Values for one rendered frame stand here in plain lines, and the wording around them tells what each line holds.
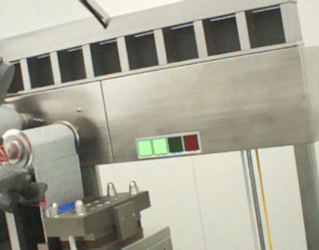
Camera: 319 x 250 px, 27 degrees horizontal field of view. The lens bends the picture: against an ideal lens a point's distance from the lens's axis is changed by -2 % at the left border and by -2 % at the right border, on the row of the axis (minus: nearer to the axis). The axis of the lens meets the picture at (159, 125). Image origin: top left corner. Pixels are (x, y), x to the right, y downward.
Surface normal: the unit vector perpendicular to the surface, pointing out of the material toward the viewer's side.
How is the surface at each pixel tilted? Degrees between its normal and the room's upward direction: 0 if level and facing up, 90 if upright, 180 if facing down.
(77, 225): 90
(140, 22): 90
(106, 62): 90
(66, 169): 93
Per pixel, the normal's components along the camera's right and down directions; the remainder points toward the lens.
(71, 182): 0.86, -0.07
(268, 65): -0.49, 0.13
